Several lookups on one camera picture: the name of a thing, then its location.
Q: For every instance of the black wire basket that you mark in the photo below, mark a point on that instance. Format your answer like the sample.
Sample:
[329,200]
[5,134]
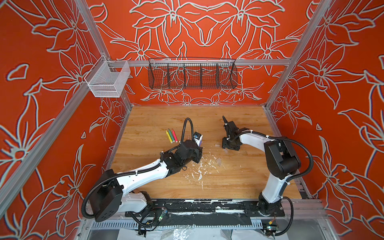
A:
[181,73]

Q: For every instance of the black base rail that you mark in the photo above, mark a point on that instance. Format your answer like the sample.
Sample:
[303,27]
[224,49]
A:
[207,212]

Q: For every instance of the yellow pen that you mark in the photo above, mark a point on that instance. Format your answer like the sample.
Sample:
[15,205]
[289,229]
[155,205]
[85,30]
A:
[169,136]

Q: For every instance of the white mesh basket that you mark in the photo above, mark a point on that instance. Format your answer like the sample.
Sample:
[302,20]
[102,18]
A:
[103,82]

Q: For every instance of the pink pen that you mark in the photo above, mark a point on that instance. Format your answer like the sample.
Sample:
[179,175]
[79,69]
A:
[174,135]

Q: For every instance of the aluminium frame post right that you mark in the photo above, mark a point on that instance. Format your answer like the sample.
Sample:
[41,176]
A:
[309,31]

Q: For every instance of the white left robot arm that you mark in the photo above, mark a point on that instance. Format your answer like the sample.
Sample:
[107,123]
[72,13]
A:
[113,192]

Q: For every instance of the green pen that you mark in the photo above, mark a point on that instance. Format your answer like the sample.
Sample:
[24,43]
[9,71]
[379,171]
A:
[171,136]

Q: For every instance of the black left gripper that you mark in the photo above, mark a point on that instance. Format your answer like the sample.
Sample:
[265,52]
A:
[198,153]

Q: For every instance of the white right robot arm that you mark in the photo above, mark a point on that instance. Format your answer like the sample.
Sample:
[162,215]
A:
[281,158]

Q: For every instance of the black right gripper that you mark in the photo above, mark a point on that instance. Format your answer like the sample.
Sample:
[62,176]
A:
[224,144]

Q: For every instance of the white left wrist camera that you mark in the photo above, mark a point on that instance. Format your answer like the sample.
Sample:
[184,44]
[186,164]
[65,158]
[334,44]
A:
[198,138]

